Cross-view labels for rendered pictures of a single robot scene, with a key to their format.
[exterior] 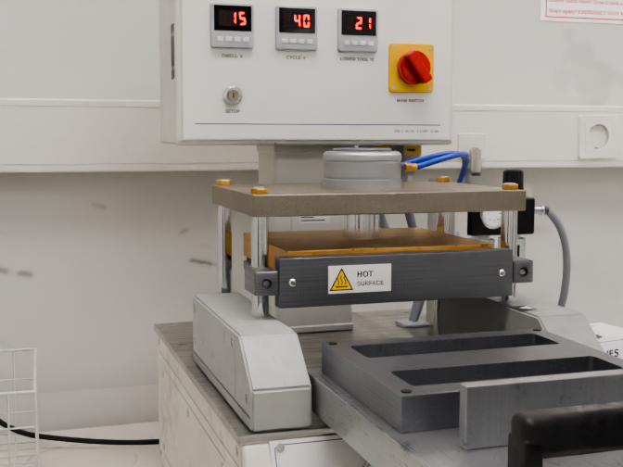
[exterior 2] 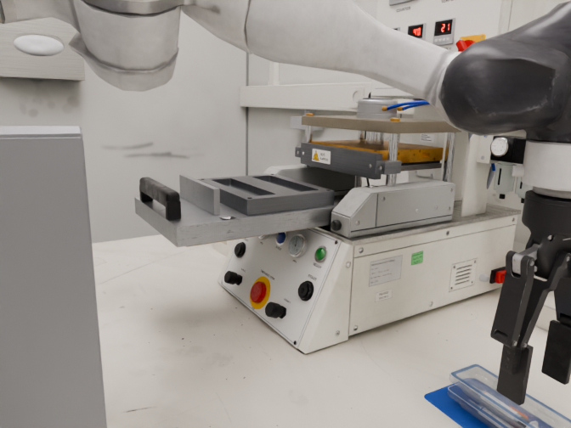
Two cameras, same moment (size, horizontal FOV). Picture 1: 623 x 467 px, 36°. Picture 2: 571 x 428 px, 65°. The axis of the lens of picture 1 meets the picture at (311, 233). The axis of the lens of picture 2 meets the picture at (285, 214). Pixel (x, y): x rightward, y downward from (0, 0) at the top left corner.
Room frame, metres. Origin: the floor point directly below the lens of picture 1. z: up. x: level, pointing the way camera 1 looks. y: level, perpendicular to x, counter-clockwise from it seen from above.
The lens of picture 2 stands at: (0.54, -0.90, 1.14)
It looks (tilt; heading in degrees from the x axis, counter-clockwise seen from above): 14 degrees down; 75
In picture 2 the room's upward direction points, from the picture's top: 1 degrees clockwise
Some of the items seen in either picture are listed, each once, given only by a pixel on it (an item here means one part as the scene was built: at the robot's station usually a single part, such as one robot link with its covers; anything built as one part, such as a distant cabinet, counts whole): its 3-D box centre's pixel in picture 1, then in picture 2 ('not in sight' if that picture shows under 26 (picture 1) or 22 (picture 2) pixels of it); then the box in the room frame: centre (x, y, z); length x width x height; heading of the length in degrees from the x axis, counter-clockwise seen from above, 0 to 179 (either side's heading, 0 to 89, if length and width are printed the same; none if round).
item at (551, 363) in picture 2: not in sight; (559, 351); (0.99, -0.51, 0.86); 0.03 x 0.01 x 0.07; 104
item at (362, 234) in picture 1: (369, 230); (376, 140); (0.95, -0.06, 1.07); 0.22 x 0.17 x 0.10; 108
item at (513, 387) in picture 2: not in sight; (514, 369); (0.91, -0.53, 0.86); 0.03 x 0.01 x 0.07; 104
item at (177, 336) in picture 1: (349, 358); (381, 205); (0.99, -0.04, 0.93); 0.46 x 0.35 x 0.01; 18
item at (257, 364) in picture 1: (244, 352); (306, 181); (0.85, 0.06, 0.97); 0.25 x 0.05 x 0.07; 18
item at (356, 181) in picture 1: (369, 209); (393, 132); (0.99, -0.06, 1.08); 0.31 x 0.24 x 0.13; 108
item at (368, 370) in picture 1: (480, 372); (262, 191); (0.71, -0.13, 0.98); 0.20 x 0.17 x 0.03; 108
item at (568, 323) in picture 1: (519, 335); (393, 206); (0.92, -0.21, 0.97); 0.26 x 0.05 x 0.07; 18
